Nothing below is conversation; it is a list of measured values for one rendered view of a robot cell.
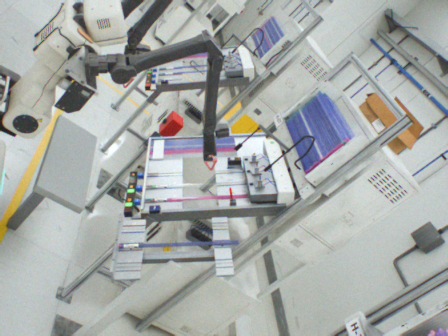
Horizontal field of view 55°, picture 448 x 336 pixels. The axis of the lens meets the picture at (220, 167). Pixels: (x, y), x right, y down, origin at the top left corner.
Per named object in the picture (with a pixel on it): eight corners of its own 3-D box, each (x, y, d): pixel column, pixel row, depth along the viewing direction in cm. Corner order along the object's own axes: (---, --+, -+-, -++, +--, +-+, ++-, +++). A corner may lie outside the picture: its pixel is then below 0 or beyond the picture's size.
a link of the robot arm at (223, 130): (203, 114, 206) (206, 127, 200) (226, 111, 207) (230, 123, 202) (203, 132, 215) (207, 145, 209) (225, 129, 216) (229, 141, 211)
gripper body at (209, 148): (215, 145, 220) (215, 133, 215) (217, 157, 211) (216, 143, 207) (203, 146, 220) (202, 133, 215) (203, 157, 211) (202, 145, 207)
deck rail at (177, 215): (141, 223, 212) (140, 213, 209) (142, 220, 214) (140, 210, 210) (285, 215, 216) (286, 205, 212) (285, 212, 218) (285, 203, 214)
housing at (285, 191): (277, 214, 218) (279, 192, 210) (262, 159, 258) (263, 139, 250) (292, 213, 218) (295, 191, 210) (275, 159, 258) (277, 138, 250)
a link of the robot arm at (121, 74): (213, 22, 171) (219, 36, 164) (220, 50, 181) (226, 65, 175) (105, 56, 171) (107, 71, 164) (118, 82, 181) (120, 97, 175)
